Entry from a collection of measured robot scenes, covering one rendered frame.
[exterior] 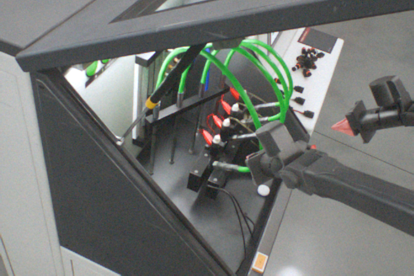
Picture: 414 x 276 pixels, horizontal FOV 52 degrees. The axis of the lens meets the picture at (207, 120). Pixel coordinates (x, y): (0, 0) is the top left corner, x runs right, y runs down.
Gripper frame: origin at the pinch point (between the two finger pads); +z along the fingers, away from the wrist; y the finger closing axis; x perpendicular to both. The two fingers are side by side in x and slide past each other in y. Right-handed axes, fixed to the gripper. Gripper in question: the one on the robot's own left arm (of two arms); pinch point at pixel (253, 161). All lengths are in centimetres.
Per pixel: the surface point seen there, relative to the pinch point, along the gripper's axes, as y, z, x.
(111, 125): 25.6, 26.1, -21.1
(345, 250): -72, 102, 91
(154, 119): 13.1, 29.1, -17.9
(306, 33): -79, 77, -25
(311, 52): -68, 62, -17
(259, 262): 6.2, 7.3, 27.1
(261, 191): -13.3, 36.3, 19.3
